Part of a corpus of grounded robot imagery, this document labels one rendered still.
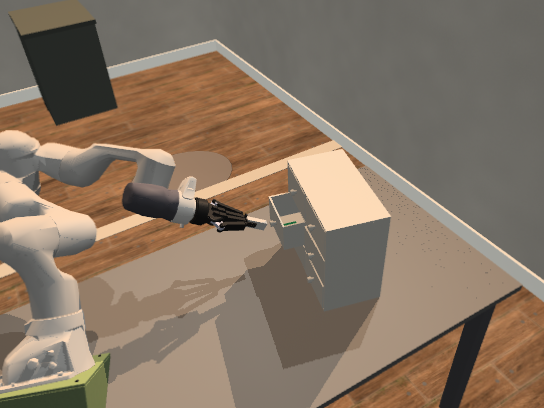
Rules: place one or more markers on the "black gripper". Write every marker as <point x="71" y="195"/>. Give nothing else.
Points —
<point x="229" y="218"/>

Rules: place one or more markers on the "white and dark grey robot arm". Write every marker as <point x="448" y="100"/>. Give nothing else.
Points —
<point x="57" y="343"/>

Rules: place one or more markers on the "white chest of drawers with wooden top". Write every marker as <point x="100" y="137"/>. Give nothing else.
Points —
<point x="356" y="226"/>

